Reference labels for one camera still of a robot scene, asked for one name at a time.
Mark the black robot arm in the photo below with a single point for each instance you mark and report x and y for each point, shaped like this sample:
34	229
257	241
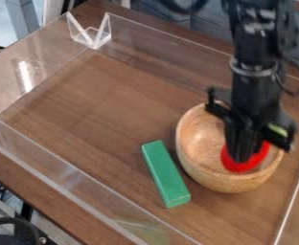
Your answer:
264	33

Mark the wooden bowl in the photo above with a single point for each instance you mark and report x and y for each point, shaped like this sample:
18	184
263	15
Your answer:
199	143

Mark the green rectangular block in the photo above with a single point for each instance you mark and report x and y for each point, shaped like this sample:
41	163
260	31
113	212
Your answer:
166	177

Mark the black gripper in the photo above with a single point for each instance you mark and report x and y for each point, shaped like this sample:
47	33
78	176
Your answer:
248	106

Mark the red plush strawberry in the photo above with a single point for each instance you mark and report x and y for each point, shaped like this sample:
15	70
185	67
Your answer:
247	145

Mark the clear acrylic tray enclosure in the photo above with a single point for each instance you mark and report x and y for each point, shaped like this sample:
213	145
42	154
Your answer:
93	86

